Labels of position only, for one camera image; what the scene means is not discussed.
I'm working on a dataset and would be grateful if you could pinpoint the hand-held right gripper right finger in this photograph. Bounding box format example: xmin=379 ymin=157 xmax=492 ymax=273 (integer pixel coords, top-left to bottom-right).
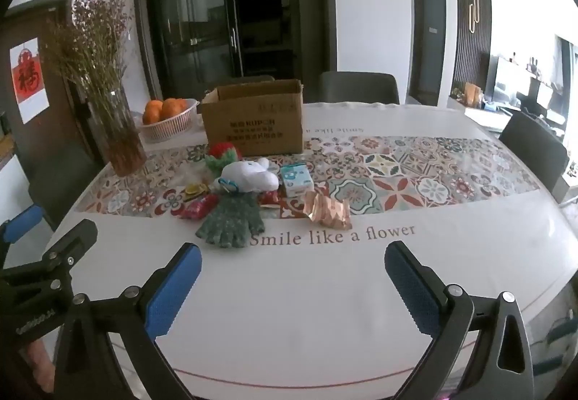
xmin=384 ymin=240 xmax=547 ymax=400

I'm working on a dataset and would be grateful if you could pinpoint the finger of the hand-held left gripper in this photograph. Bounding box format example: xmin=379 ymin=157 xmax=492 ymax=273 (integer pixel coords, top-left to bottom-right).
xmin=0 ymin=219 xmax=99 ymax=292
xmin=0 ymin=205 xmax=46 ymax=247

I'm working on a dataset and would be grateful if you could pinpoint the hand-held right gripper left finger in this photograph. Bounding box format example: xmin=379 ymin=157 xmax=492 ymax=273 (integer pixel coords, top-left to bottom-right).
xmin=54 ymin=242 xmax=204 ymax=400

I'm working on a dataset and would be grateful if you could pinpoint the yellow hair clip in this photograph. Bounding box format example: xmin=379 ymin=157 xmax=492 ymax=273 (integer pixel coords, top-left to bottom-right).
xmin=183 ymin=184 xmax=211 ymax=202

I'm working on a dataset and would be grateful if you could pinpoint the teal cartoon tissue pack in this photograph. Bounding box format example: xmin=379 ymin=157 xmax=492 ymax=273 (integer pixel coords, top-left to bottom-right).
xmin=280 ymin=164 xmax=317 ymax=198

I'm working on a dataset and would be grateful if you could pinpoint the cardboard box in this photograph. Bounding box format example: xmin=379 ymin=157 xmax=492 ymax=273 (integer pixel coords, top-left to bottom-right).
xmin=200 ymin=79 xmax=305 ymax=157

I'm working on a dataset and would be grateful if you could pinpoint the person's left hand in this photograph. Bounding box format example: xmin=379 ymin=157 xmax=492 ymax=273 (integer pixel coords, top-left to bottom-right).
xmin=20 ymin=337 xmax=57 ymax=383

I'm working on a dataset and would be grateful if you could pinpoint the dark grey dining chair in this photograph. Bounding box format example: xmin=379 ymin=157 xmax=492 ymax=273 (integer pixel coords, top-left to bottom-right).
xmin=499 ymin=111 xmax=570 ymax=202
xmin=318 ymin=71 xmax=400 ymax=105
xmin=27 ymin=142 xmax=107 ymax=229

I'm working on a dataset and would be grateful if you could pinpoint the red candy wrapper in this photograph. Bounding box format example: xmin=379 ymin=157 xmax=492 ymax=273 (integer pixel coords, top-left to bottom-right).
xmin=181 ymin=194 xmax=220 ymax=220

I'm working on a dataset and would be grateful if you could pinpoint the green knit glove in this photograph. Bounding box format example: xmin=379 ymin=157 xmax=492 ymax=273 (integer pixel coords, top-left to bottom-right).
xmin=195 ymin=193 xmax=266 ymax=248

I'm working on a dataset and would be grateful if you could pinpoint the glass vase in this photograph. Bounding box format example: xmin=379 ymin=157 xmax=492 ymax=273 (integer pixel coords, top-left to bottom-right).
xmin=88 ymin=86 xmax=147 ymax=177

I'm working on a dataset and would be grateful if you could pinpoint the rose gold foil wrapper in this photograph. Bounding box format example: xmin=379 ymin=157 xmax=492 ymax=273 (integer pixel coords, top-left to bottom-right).
xmin=302 ymin=191 xmax=353 ymax=230

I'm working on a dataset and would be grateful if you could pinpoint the white plush toy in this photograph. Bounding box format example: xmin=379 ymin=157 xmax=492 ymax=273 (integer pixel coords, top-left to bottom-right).
xmin=218 ymin=158 xmax=279 ymax=193

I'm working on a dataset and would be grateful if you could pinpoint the red paper door poster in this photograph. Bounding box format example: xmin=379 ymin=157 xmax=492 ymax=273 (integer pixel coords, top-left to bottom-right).
xmin=10 ymin=37 xmax=49 ymax=125

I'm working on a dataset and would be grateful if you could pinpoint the white plastic basket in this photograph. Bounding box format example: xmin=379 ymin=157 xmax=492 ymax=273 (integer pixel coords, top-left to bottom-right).
xmin=138 ymin=99 xmax=200 ymax=143

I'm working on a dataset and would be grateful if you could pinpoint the red knitted strawberry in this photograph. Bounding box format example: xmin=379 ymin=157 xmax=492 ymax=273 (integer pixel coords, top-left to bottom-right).
xmin=204 ymin=141 xmax=241 ymax=177

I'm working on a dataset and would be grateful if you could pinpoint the orange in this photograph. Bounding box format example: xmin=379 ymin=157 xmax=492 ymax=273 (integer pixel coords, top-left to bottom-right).
xmin=161 ymin=98 xmax=186 ymax=120
xmin=143 ymin=99 xmax=165 ymax=125

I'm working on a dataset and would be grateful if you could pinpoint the white tv cabinet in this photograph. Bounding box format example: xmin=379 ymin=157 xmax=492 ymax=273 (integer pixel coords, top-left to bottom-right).
xmin=447 ymin=93 xmax=511 ymax=132

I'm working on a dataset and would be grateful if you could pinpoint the dried flower bunch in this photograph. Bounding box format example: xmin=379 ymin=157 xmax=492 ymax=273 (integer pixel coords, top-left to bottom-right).
xmin=43 ymin=0 xmax=138 ymax=166

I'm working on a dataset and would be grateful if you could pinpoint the brown wooden door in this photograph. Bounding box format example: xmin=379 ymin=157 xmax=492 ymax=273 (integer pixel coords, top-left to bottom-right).
xmin=0 ymin=0 xmax=109 ymax=166

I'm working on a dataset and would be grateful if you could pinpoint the grey interior door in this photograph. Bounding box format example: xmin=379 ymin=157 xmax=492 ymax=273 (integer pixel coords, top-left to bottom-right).
xmin=412 ymin=0 xmax=448 ymax=107

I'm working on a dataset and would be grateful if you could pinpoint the black glass sliding door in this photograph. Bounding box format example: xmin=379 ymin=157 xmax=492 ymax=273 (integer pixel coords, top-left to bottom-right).
xmin=133 ymin=0 xmax=337 ymax=103

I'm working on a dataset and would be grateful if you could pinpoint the dark slatted wall panel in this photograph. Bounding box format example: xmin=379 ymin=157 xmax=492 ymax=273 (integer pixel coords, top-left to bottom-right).
xmin=452 ymin=0 xmax=493 ymax=98

